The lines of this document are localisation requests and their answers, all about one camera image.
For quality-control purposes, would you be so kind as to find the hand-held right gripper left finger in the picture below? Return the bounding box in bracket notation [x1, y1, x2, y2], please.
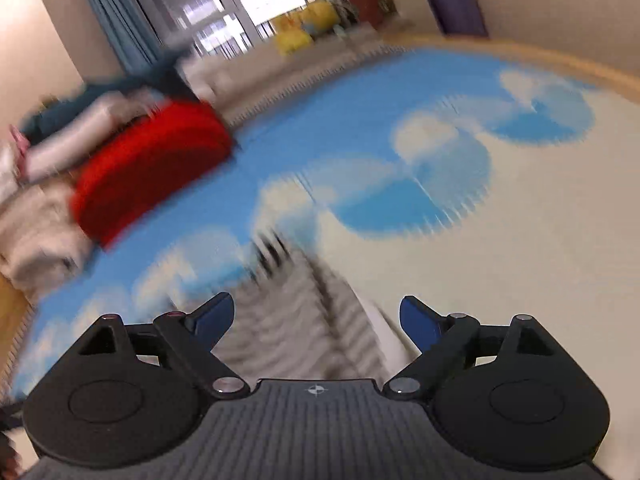
[75, 291, 249, 401]

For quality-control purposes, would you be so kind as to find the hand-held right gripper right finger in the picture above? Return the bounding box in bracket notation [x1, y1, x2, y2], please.
[384, 296, 561, 401]

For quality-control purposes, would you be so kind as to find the black white striped garment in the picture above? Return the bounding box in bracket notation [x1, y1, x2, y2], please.
[220, 230, 401, 381]

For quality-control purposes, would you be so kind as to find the blue fan print bed sheet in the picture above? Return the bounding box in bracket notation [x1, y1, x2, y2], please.
[10, 45, 640, 401]

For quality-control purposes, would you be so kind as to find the red folded blanket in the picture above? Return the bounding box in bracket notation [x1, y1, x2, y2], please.
[70, 100, 236, 251]

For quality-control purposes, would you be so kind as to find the blue shark plush toy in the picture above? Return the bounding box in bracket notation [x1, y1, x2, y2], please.
[20, 55, 201, 136]

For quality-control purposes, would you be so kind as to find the window sill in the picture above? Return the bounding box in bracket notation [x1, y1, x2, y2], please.
[200, 20, 406, 111]

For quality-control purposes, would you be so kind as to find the pink cloth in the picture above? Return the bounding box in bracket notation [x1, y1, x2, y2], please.
[7, 125, 31, 161]

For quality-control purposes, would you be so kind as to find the yellow duck plush toy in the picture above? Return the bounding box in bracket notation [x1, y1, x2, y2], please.
[276, 16, 312, 56]

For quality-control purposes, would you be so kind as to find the purple box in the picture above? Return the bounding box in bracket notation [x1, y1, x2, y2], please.
[426, 0, 489, 38]

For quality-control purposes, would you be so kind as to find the blue curtain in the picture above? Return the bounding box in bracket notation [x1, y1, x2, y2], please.
[70, 0, 171, 76]

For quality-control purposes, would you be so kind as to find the yellow striped plush toy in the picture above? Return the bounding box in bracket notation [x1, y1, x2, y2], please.
[300, 1, 342, 36]

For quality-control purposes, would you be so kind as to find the wooden bed frame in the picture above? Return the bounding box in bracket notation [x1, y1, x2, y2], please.
[375, 30, 640, 93]

